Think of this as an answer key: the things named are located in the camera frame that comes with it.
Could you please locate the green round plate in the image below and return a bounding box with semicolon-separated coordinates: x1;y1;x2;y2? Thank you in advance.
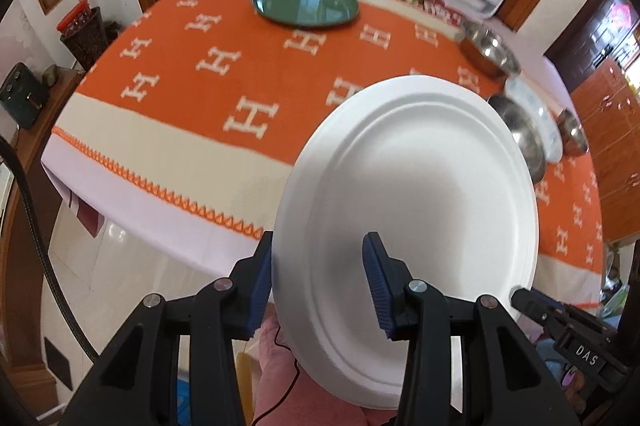
252;0;360;28

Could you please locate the small steel bowl brown outside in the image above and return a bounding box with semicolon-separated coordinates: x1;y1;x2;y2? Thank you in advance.
556;108;589;157

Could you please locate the black cable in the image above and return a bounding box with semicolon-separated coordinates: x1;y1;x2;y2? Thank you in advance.
0;134;99;364

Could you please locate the wooden cabinet wall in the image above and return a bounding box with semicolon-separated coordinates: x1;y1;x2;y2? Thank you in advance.
570;57;640;245

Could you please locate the wide steel bowl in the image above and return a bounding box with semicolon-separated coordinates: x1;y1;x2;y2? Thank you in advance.
459;20;522;81

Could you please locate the steel bowl pink outside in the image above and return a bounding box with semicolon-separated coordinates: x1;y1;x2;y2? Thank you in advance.
487;93;547;184

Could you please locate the dark wicker basket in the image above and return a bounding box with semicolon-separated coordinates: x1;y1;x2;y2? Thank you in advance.
56;0;108;71

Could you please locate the white paper plate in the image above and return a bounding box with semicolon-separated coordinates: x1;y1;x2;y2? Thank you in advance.
272;74;539;409

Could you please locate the blue patterned ceramic plate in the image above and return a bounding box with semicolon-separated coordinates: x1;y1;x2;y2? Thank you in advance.
503;77;563;164

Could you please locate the orange H pattern blanket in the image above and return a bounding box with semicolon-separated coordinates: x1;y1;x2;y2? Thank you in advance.
51;0;606;307

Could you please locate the pink printed tablecloth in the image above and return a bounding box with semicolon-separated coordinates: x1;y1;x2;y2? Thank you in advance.
40;0;572;292

